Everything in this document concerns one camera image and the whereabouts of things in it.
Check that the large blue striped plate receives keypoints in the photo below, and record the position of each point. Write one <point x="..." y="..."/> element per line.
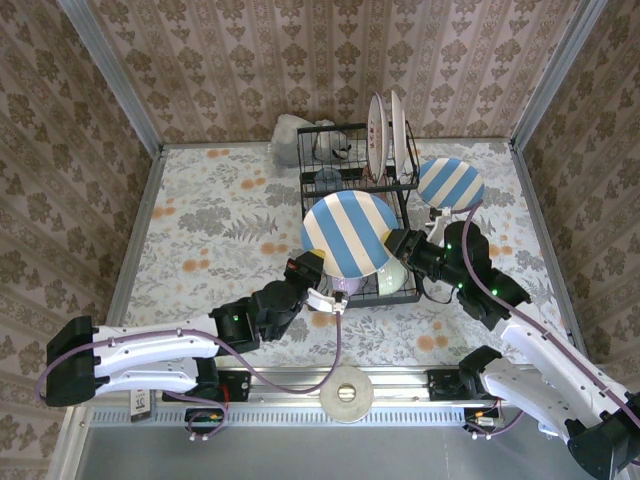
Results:
<point x="350" y="235"/>

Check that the green bowl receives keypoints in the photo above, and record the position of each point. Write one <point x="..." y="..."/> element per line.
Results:
<point x="392" y="277"/>

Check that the purple bowl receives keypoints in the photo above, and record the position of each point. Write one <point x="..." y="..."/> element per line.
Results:
<point x="345" y="286"/>

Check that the blue glass cup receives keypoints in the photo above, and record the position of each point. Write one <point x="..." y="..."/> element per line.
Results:
<point x="328" y="180"/>

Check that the small blue striped plate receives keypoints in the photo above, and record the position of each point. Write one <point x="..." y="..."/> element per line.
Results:
<point x="450" y="182"/>

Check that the red print white plate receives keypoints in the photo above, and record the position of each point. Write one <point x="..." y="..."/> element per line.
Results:
<point x="377" y="135"/>

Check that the green rimmed white plate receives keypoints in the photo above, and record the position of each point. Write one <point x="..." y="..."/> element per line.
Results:
<point x="397" y="130"/>

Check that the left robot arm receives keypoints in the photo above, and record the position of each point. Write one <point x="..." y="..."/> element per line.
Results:
<point x="150" y="340"/>

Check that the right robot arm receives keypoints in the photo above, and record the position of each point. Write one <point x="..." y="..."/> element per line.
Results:
<point x="550" y="350"/>

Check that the floral table mat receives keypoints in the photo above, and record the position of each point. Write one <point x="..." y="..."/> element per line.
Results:
<point x="200" y="250"/>

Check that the white tape roll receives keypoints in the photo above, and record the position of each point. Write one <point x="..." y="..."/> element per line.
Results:
<point x="332" y="400"/>

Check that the white black patterned mug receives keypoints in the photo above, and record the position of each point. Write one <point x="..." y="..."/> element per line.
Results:
<point x="332" y="142"/>

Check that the grey metal panel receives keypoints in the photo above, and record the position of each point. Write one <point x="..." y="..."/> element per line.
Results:
<point x="300" y="455"/>

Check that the black white card box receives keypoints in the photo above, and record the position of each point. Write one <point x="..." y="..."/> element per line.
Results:
<point x="141" y="407"/>

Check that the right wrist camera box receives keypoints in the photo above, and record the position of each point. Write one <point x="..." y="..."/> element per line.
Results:
<point x="440" y="220"/>

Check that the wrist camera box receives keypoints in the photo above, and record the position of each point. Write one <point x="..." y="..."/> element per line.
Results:
<point x="325" y="301"/>
<point x="440" y="220"/>

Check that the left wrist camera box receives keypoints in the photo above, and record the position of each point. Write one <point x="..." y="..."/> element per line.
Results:
<point x="325" y="301"/>

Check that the aluminium rail beam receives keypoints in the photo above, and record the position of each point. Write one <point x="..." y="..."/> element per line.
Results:
<point x="280" y="385"/>

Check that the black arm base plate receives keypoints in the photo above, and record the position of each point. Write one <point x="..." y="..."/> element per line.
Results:
<point x="440" y="385"/>
<point x="235" y="385"/>

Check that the black connector bracket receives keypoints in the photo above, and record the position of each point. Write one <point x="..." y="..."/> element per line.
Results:
<point x="482" y="419"/>
<point x="200" y="419"/>

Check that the aluminium corner post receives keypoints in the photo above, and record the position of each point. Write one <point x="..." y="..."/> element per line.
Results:
<point x="110" y="75"/>
<point x="555" y="75"/>

